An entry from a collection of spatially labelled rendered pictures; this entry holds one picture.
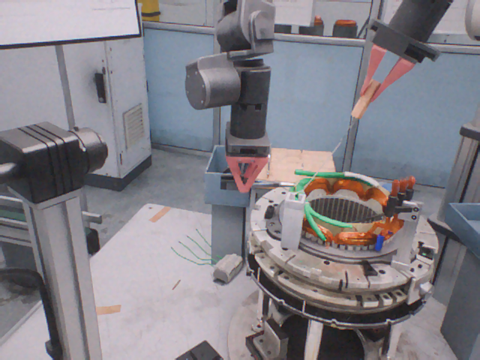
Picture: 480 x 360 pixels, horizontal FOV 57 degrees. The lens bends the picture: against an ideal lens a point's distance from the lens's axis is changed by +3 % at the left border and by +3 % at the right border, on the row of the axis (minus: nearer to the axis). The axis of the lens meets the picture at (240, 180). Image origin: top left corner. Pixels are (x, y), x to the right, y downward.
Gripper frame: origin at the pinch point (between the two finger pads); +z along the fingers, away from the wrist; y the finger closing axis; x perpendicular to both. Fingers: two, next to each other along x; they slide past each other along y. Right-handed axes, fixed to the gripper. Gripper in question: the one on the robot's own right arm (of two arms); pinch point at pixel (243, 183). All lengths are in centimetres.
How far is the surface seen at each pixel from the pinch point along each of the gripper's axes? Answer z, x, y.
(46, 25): -11, -55, -77
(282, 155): 10.3, 12.9, -35.5
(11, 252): 97, -96, -108
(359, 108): -14.4, 16.7, 1.7
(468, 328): 29, 46, 2
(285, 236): 5.3, 6.6, 7.8
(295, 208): -0.2, 7.5, 8.2
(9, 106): 69, -141, -231
